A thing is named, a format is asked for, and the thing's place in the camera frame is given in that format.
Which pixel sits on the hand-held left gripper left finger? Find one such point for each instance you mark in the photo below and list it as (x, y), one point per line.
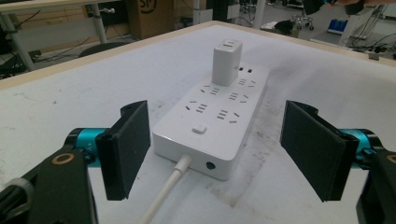
(124, 155)

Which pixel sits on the white pole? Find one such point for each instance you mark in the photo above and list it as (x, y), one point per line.
(259, 14)

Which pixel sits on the wheeled chair base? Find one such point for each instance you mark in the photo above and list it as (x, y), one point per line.
(303, 22)

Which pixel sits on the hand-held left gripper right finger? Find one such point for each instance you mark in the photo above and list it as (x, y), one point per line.
(314, 152)

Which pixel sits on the blue box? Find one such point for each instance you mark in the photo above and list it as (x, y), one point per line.
(337, 26)

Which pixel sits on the white charger adapter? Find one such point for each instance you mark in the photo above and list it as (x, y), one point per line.
(225, 65)

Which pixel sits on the cardboard box with black logo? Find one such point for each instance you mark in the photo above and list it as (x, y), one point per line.
(152, 21)

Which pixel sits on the white power strip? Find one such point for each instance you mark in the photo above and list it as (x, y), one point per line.
(214, 140)

